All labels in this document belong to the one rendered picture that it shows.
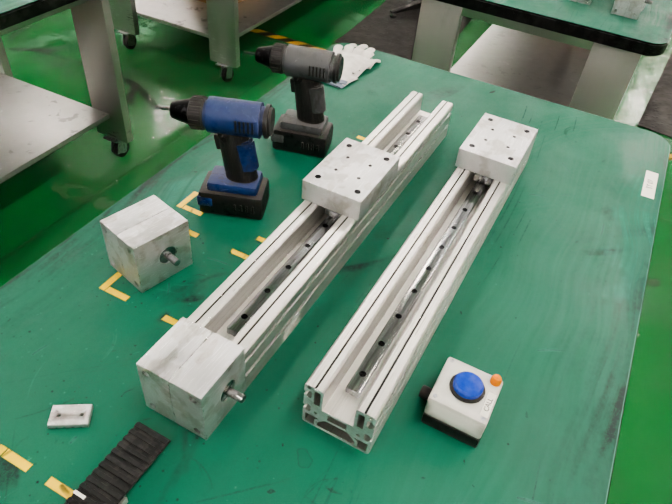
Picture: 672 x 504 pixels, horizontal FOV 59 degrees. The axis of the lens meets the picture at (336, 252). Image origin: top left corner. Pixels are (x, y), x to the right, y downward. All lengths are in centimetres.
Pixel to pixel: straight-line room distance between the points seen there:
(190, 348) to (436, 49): 191
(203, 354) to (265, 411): 13
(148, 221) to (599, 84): 180
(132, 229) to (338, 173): 35
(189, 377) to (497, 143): 72
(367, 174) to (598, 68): 147
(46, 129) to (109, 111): 24
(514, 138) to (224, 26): 212
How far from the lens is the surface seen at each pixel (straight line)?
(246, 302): 90
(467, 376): 82
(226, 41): 314
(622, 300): 113
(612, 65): 237
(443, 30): 246
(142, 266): 96
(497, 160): 113
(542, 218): 124
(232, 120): 101
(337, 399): 80
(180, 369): 77
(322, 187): 99
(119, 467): 79
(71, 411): 87
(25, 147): 246
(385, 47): 374
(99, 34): 243
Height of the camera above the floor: 149
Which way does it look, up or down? 43 degrees down
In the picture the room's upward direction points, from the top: 6 degrees clockwise
